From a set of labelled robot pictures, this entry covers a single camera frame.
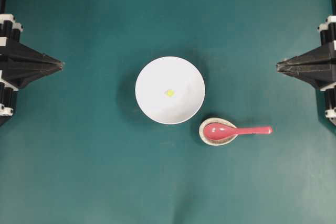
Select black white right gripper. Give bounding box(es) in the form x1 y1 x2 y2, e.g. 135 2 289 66
277 15 335 125

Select speckled teardrop spoon rest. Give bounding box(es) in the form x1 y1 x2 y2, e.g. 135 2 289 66
198 118 237 146

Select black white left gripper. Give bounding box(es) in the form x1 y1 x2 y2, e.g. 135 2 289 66
1 14 64 125

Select yellow hexagonal prism block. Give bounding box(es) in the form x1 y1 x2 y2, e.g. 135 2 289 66
164 89 175 98

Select white round bowl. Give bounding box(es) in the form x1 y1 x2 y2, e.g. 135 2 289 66
135 56 205 125

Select pink ceramic spoon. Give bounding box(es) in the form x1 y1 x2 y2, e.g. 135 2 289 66
203 123 272 141

